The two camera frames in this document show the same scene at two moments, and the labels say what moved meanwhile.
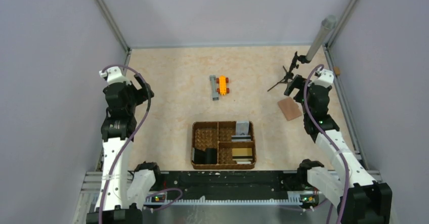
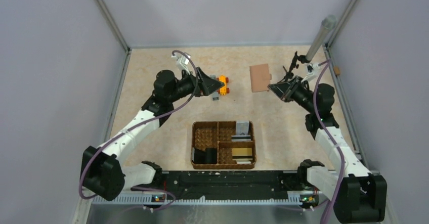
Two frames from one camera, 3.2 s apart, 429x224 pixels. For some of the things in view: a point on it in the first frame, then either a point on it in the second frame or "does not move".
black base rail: (182, 185) does not move
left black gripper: (141, 93) → (205, 85)
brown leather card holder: (290, 108) → (260, 77)
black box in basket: (200, 157) does not move
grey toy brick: (215, 95) does not move
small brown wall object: (337, 70) does not move
